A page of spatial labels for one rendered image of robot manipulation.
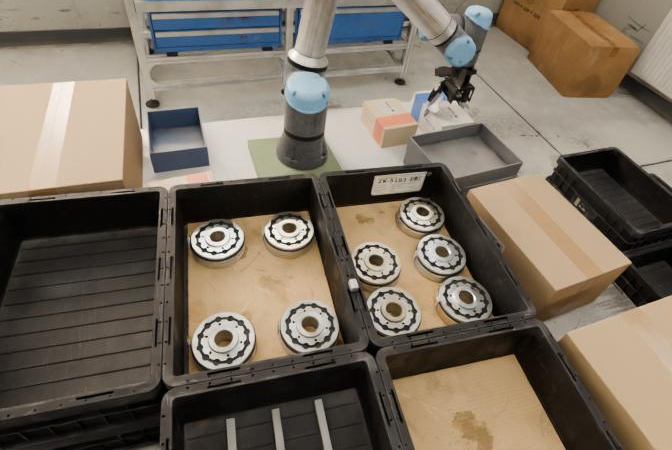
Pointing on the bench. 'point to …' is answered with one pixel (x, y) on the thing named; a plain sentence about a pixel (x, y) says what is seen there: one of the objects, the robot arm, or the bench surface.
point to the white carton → (452, 113)
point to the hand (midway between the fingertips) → (441, 113)
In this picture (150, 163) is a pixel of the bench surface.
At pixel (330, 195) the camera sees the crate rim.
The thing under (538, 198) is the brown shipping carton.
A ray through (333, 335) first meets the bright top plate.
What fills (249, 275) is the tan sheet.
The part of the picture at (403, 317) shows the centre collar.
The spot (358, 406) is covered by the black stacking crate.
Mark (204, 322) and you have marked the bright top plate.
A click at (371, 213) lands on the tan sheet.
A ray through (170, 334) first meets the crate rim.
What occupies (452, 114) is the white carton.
